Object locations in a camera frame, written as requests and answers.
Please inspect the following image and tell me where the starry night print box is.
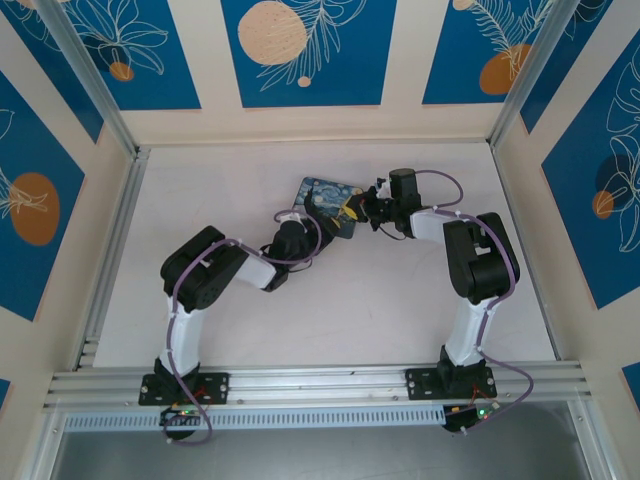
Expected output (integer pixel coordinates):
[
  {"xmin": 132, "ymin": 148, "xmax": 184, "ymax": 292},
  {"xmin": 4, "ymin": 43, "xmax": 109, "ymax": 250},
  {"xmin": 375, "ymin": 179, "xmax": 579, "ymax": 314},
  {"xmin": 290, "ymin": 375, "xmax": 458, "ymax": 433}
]
[{"xmin": 291, "ymin": 173, "xmax": 367, "ymax": 254}]

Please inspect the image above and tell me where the grey metal panel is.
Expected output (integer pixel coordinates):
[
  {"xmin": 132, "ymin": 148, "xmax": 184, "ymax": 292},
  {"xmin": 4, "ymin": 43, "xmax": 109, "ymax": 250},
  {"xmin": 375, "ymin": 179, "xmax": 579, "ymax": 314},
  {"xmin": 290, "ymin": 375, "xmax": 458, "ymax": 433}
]
[{"xmin": 49, "ymin": 402, "xmax": 594, "ymax": 480}]

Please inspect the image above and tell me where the aluminium mounting rail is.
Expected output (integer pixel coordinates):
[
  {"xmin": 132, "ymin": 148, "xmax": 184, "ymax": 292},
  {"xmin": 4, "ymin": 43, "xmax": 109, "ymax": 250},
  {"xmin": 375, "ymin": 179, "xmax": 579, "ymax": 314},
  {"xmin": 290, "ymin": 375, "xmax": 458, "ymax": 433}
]
[{"xmin": 42, "ymin": 362, "xmax": 594, "ymax": 411}]

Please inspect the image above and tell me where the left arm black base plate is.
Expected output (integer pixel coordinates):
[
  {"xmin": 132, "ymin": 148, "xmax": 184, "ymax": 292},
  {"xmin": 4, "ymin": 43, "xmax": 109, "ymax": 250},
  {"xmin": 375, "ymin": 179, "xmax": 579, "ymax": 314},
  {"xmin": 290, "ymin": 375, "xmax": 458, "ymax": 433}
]
[{"xmin": 138, "ymin": 370, "xmax": 231, "ymax": 406}]

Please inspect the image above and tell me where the aluminium frame post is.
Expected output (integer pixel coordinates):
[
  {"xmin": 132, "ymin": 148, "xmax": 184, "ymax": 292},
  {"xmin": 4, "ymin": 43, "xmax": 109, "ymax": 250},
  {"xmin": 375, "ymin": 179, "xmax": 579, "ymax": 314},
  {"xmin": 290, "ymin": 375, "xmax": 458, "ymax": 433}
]
[
  {"xmin": 488, "ymin": 0, "xmax": 571, "ymax": 151},
  {"xmin": 35, "ymin": 0, "xmax": 151, "ymax": 161}
]

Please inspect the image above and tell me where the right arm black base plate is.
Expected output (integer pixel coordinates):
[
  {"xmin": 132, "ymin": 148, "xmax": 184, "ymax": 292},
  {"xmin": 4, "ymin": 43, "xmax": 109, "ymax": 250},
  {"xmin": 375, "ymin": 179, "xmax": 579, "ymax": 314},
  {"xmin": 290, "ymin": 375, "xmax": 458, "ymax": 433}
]
[{"xmin": 404, "ymin": 367, "xmax": 500, "ymax": 402}]

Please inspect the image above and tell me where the grey slotted cable duct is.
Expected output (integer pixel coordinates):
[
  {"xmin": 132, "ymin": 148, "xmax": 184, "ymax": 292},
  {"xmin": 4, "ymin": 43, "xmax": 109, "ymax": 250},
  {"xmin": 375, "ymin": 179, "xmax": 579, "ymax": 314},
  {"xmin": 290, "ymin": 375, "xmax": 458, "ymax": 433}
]
[{"xmin": 62, "ymin": 403, "xmax": 449, "ymax": 432}]

